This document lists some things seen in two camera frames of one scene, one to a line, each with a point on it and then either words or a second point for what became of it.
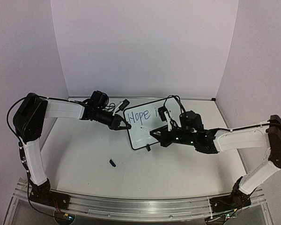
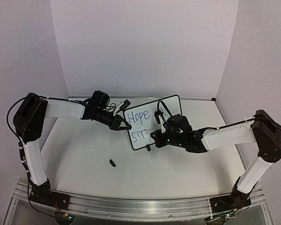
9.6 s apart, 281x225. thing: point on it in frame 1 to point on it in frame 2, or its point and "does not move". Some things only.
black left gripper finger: (120, 128) does not move
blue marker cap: (112, 163) does not move
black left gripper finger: (121, 118) does not move
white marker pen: (146, 129) to (148, 133)
